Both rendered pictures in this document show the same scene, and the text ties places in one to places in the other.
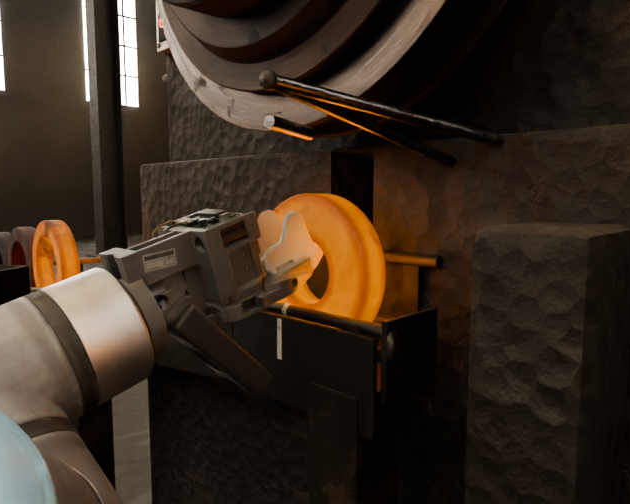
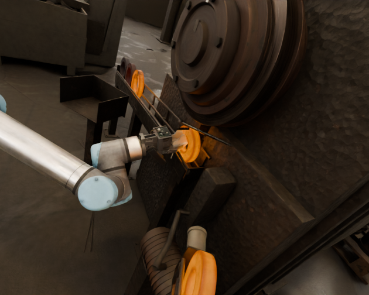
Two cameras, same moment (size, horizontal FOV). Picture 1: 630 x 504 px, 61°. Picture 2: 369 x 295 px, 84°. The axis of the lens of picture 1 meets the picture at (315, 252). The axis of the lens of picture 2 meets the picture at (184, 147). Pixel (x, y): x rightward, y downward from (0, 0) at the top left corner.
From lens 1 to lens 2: 43 cm
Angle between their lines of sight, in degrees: 27
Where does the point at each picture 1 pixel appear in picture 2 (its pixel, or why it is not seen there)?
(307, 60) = (196, 109)
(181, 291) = (151, 145)
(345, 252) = (191, 147)
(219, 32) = not seen: hidden behind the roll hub
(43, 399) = (121, 161)
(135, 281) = (143, 143)
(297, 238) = (182, 140)
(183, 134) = not seen: hidden behind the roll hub
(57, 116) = not seen: outside the picture
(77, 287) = (132, 143)
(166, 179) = (171, 83)
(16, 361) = (118, 155)
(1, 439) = (113, 189)
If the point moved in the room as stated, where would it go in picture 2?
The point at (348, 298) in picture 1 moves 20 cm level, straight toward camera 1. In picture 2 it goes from (187, 156) to (166, 185)
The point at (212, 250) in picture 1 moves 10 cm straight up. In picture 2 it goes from (160, 142) to (167, 119)
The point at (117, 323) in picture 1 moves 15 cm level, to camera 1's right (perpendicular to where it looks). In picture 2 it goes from (136, 152) to (174, 172)
